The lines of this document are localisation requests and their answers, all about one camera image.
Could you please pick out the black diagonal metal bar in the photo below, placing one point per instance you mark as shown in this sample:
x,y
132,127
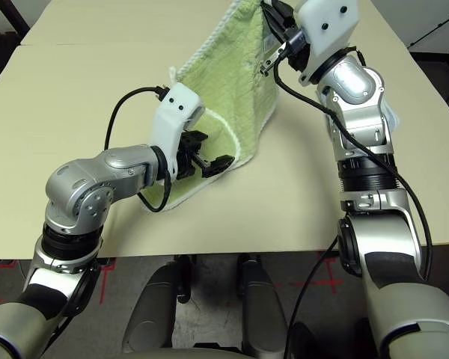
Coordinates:
x,y
18,15

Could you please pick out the grey right robot leg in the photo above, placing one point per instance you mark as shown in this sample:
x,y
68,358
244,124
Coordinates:
x,y
262,299

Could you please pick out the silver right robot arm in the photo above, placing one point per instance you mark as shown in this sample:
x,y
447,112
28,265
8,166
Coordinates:
x,y
351,82

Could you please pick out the grey robot leg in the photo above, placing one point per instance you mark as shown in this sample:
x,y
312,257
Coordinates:
x,y
262,299
153,299

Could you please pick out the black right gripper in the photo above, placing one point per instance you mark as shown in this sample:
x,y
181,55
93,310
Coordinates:
x,y
297,48

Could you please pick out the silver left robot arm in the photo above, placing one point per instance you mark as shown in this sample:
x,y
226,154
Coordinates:
x,y
78,179

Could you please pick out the black cabinet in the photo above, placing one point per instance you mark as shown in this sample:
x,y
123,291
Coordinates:
x,y
441,82

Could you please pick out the beige robot torso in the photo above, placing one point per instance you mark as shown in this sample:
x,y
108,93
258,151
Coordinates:
x,y
179,355

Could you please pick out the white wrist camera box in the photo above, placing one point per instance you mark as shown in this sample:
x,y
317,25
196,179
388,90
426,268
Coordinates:
x,y
329,30
172,112

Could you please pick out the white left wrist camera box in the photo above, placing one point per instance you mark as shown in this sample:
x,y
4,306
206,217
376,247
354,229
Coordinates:
x,y
172,112

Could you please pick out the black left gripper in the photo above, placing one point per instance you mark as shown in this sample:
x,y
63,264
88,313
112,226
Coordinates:
x,y
189,157

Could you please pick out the folded blue towel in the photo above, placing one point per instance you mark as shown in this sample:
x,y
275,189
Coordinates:
x,y
394,119

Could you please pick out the grey left robot leg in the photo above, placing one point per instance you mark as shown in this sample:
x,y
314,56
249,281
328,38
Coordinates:
x,y
153,299

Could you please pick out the red floor tape strip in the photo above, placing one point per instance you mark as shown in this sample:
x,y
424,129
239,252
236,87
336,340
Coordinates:
x,y
7,265

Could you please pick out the green towel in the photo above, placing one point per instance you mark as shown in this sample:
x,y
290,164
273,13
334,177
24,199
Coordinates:
x,y
228,75

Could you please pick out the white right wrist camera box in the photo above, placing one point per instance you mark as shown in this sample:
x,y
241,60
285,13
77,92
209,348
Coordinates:
x,y
329,30

